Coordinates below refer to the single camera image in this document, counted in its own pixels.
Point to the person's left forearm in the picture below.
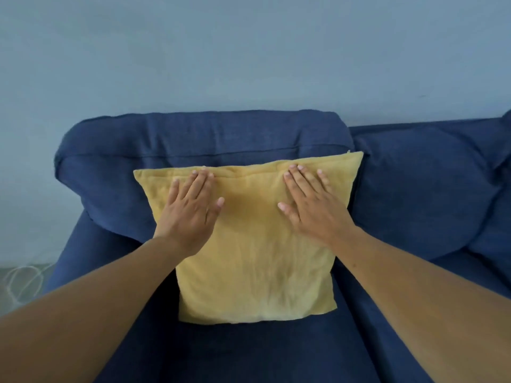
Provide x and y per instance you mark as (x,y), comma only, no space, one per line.
(88,311)

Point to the person's right thumb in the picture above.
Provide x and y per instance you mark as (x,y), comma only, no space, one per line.
(289,215)

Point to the person's left thumb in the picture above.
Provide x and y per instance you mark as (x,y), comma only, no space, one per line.
(215,211)

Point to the yellow square pillow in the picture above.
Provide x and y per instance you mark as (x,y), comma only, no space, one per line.
(255,259)

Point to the blue sofa back cushion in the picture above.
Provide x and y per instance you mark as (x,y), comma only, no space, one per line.
(423,187)
(223,135)

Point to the person's left middle finger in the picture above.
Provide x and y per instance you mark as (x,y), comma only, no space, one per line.
(198,184)

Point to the person's right hand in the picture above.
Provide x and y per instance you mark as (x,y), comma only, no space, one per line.
(319,217)

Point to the person's left little finger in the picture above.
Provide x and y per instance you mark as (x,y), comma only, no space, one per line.
(174,188)

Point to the person's right little finger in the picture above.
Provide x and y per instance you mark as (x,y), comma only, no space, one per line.
(325,182)

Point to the person's right forearm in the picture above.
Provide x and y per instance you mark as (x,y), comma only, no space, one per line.
(419,303)

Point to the blue fabric sofa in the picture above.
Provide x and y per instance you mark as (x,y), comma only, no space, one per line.
(247,354)

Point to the person's left hand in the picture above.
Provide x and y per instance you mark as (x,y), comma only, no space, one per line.
(187,219)

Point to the person's right middle finger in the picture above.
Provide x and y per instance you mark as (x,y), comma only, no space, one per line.
(302,181)

